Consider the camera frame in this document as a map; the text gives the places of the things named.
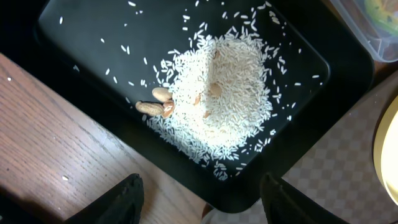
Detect yellow plate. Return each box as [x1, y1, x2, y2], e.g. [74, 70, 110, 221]
[373, 96, 397, 204]

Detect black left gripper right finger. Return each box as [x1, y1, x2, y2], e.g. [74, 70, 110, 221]
[260, 172, 348, 224]

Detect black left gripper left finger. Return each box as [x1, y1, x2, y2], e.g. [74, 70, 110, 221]
[65, 174, 144, 224]

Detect dark brown serving tray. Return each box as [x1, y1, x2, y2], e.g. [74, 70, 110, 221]
[283, 73, 397, 223]

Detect pile of rice grains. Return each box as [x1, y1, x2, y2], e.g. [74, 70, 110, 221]
[57, 0, 324, 182]

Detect yellow green snack wrapper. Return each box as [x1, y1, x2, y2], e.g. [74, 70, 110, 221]
[364, 0, 397, 32]

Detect black waste tray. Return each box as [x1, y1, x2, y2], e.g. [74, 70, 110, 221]
[1, 1, 374, 213]

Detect peanut pieces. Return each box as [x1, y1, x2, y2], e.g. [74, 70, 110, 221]
[135, 87, 175, 118]

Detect clear plastic waste bin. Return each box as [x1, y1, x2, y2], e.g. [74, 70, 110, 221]
[331, 0, 397, 63]

